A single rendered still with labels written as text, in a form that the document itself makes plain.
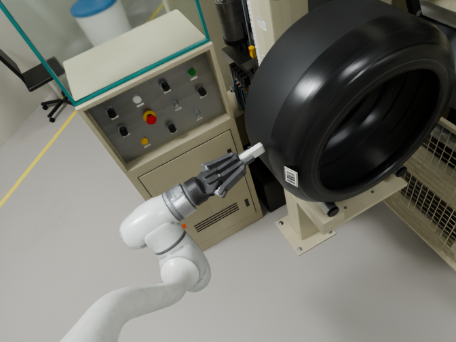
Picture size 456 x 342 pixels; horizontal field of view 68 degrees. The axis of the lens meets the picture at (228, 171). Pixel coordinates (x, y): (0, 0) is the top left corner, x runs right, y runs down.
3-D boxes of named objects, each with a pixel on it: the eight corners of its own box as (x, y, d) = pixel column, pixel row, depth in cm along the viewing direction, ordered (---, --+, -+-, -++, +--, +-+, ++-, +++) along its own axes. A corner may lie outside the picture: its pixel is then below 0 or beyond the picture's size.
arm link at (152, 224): (161, 186, 96) (187, 222, 99) (115, 217, 95) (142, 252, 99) (159, 197, 85) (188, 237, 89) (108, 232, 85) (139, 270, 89)
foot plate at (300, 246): (275, 222, 217) (274, 221, 216) (310, 203, 221) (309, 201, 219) (298, 256, 200) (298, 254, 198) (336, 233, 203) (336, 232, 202)
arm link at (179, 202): (158, 187, 91) (176, 175, 91) (174, 203, 98) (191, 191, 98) (169, 211, 85) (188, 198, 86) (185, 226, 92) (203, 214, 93)
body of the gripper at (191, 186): (188, 199, 86) (219, 179, 86) (178, 178, 92) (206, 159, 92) (201, 212, 92) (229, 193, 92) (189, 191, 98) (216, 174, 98)
